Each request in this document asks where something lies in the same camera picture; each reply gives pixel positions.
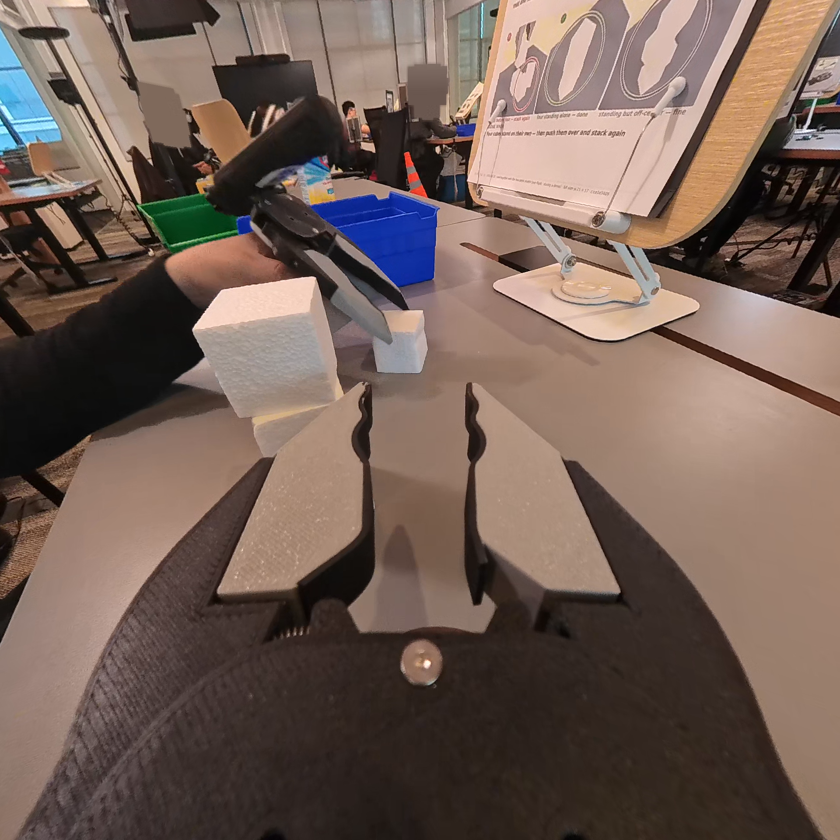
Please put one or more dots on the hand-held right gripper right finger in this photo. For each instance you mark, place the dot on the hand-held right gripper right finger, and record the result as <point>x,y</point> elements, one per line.
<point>538,525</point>

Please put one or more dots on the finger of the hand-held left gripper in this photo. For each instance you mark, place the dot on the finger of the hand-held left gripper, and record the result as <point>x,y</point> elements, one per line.
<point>354,302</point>
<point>367,269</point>

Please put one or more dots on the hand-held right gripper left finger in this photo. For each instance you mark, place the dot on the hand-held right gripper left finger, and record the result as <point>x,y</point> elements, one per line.
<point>302,525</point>

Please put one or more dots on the white hard foam cube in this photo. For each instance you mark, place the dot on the white hard foam cube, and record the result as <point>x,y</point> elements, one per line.
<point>289,426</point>
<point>269,348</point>
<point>403,354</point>

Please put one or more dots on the person's left forearm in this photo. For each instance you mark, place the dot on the person's left forearm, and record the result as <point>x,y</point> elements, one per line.
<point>85,374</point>

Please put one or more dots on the person's left hand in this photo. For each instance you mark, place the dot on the person's left hand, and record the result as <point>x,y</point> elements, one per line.
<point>223,269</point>

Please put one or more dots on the blue plastic bin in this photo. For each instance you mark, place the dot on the blue plastic bin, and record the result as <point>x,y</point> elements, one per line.
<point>400,243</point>

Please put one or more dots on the white wipes canister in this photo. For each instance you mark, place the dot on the white wipes canister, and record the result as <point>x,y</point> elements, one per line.
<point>318,187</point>

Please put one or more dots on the black monitor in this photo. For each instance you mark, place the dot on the black monitor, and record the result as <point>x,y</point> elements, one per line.
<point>262,88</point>

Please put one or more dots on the orange traffic cone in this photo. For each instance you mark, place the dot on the orange traffic cone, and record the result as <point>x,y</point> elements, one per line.
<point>415,177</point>

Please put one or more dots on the green plastic bin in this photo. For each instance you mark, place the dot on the green plastic bin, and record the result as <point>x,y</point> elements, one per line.
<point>184,223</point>

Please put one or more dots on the printed instruction sheet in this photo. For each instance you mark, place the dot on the printed instruction sheet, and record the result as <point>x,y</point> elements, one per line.
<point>558,157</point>

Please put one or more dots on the white stand with wooden board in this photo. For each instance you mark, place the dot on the white stand with wooden board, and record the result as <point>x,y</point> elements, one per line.
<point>604,308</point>

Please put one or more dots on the wooden top desk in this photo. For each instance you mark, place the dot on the wooden top desk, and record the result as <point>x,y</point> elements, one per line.
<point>46,190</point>

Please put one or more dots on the background work table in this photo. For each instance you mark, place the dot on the background work table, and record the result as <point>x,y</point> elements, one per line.
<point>814,154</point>

